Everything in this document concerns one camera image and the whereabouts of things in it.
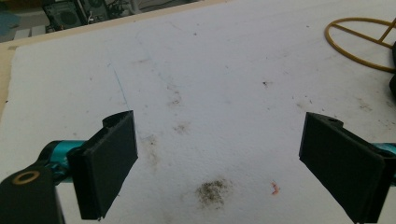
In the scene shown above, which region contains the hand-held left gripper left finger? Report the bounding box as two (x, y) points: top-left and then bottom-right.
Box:
(66, 109), (139, 221)

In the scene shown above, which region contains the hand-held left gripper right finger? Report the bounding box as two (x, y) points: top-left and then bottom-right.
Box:
(298, 111), (396, 224)

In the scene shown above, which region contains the black object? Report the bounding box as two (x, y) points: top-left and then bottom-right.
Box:
(389, 40), (396, 98)

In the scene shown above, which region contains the black computer case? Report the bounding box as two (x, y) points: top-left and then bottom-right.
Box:
(41, 0), (89, 32)

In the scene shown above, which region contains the gold wire rack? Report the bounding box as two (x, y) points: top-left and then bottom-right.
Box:
(324, 17), (396, 75)

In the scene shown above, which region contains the dark equipment with cables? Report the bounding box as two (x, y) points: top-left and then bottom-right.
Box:
(81, 0), (148, 21)

